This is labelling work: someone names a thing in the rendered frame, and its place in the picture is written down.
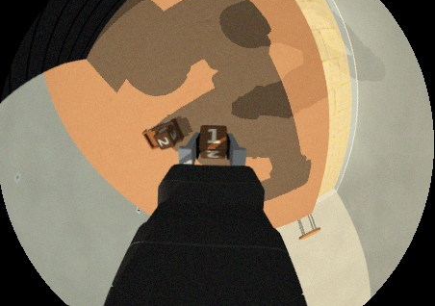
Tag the brown wooden tray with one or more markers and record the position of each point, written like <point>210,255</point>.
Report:
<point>150,132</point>

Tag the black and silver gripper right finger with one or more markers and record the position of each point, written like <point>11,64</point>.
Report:
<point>235,154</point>

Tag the brown calendar cube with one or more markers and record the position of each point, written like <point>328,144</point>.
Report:
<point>213,141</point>
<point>166,137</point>

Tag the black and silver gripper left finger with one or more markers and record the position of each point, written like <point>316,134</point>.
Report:
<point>190,152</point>

